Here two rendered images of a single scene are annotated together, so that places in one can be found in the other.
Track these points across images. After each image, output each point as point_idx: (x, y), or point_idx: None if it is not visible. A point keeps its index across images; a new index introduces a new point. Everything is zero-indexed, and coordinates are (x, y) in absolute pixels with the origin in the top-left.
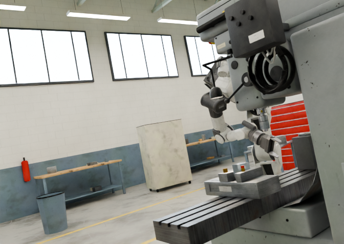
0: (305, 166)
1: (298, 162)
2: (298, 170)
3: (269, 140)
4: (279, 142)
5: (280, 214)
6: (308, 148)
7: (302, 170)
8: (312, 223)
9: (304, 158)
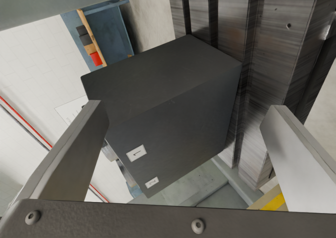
0: (202, 49)
1: (211, 68)
2: (240, 52)
3: (24, 206)
4: (91, 103)
5: None
6: (127, 62)
7: (218, 32)
8: None
9: (175, 59)
